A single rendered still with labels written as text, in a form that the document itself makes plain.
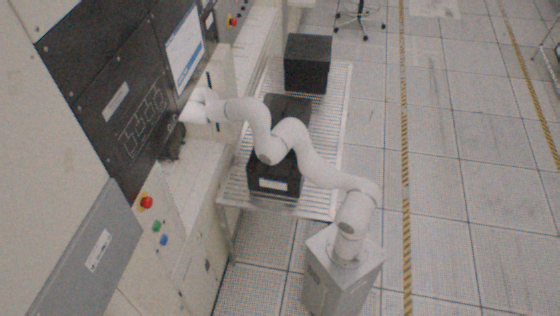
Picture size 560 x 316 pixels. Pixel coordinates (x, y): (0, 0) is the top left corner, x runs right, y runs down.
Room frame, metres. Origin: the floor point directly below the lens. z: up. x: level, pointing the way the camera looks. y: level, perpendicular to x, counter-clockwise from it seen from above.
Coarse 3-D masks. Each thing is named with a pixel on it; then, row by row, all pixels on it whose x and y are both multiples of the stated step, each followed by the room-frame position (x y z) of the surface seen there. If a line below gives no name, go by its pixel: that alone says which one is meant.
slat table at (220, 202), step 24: (264, 72) 2.09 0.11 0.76; (336, 72) 2.09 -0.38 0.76; (312, 96) 1.84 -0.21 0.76; (336, 96) 1.84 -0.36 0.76; (312, 120) 1.62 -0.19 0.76; (336, 120) 1.62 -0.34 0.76; (240, 144) 1.43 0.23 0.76; (336, 144) 1.43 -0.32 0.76; (240, 168) 1.26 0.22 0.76; (336, 168) 1.25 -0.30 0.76; (240, 192) 1.10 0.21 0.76; (336, 192) 1.10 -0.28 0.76; (240, 216) 1.28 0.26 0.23; (288, 216) 0.97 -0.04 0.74; (312, 216) 0.95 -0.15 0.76
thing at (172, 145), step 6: (180, 126) 1.30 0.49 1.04; (174, 132) 1.23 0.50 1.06; (180, 132) 1.28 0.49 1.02; (174, 138) 1.21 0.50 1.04; (180, 138) 1.26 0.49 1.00; (168, 144) 1.15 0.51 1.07; (174, 144) 1.19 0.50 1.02; (180, 144) 1.24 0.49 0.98; (162, 150) 1.13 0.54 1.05; (168, 150) 1.13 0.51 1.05; (174, 150) 1.17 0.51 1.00; (162, 156) 1.13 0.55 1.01; (168, 156) 1.13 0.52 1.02; (174, 156) 1.15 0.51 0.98
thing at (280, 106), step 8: (264, 96) 1.73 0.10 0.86; (272, 96) 1.73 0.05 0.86; (280, 96) 1.73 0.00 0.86; (288, 96) 1.73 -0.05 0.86; (296, 96) 1.72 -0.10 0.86; (264, 104) 1.65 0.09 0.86; (272, 104) 1.65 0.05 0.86; (280, 104) 1.65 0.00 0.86; (288, 104) 1.65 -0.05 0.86; (296, 104) 1.65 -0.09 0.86; (304, 104) 1.65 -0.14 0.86; (272, 112) 1.59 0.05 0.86; (280, 112) 1.59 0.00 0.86; (288, 112) 1.58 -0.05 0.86; (296, 112) 1.58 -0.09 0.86; (304, 112) 1.58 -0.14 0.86; (272, 120) 1.52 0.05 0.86; (280, 120) 1.52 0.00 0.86; (304, 120) 1.52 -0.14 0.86; (272, 128) 1.47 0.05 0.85
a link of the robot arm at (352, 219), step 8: (352, 192) 0.81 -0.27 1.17; (360, 192) 0.80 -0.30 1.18; (344, 200) 0.78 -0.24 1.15; (352, 200) 0.77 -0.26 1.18; (360, 200) 0.76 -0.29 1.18; (368, 200) 0.77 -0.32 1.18; (344, 208) 0.74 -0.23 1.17; (352, 208) 0.73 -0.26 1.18; (360, 208) 0.73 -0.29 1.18; (368, 208) 0.74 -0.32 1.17; (336, 216) 0.73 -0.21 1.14; (344, 216) 0.71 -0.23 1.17; (352, 216) 0.70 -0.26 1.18; (360, 216) 0.70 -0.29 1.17; (368, 216) 0.72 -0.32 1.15; (336, 224) 0.71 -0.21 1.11; (344, 224) 0.68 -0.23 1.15; (352, 224) 0.68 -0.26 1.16; (360, 224) 0.68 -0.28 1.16; (368, 224) 0.77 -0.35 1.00; (344, 232) 0.68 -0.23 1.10; (352, 232) 0.67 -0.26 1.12; (360, 232) 0.67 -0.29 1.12; (352, 240) 0.72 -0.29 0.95
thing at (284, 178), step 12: (252, 156) 1.23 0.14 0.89; (288, 156) 1.31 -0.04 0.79; (252, 168) 1.21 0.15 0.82; (264, 168) 1.25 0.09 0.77; (276, 168) 1.25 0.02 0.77; (288, 168) 1.25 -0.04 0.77; (252, 180) 1.11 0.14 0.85; (264, 180) 1.09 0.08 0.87; (276, 180) 1.08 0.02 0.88; (288, 180) 1.07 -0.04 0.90; (300, 180) 1.06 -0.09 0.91; (264, 192) 1.10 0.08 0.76; (276, 192) 1.08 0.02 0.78; (288, 192) 1.07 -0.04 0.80; (300, 192) 1.06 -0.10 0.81
